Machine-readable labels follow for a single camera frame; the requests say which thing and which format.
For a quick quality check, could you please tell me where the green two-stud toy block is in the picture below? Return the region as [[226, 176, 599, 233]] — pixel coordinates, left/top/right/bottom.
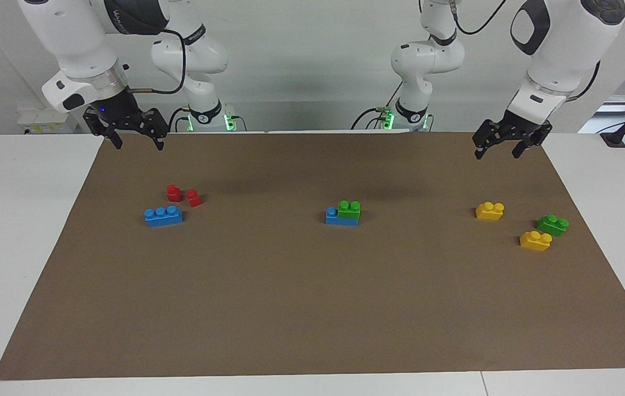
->
[[338, 200, 362, 221], [536, 214, 569, 238]]

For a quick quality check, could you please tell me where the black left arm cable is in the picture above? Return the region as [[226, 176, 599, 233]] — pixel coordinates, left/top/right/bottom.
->
[[452, 0, 625, 102]]

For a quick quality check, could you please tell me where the brown paper table mat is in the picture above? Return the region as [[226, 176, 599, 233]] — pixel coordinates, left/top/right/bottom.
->
[[0, 131, 625, 381]]

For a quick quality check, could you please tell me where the yellow two-stud toy block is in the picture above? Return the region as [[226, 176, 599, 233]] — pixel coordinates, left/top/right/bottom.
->
[[475, 202, 505, 221], [519, 230, 553, 252]]

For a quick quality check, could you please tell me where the black base cable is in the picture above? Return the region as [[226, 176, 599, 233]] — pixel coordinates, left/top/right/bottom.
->
[[168, 106, 192, 133], [351, 81, 404, 131]]

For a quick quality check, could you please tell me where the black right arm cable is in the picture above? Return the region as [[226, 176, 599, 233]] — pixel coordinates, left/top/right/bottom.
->
[[125, 27, 187, 95]]

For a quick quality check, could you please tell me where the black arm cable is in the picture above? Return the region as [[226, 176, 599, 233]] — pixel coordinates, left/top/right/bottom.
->
[[125, 27, 187, 95], [452, 0, 625, 102]]

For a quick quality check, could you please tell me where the blue three-stud toy block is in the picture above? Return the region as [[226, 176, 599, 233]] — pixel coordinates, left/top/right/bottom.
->
[[144, 205, 184, 227], [325, 207, 359, 226]]

